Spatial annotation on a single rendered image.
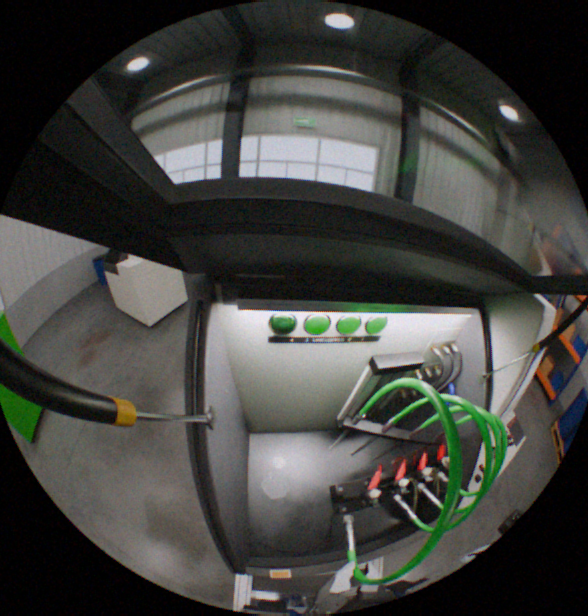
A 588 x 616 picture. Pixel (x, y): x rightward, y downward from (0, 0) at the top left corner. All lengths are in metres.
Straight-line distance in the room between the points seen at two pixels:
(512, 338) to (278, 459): 0.81
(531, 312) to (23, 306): 6.78
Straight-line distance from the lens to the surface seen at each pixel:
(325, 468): 0.76
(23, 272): 6.23
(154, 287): 2.87
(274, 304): 0.25
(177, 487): 1.73
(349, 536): 0.45
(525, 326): 0.58
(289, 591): 1.57
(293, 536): 0.75
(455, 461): 0.21
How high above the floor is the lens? 1.57
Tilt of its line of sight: 32 degrees down
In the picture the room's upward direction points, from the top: 5 degrees clockwise
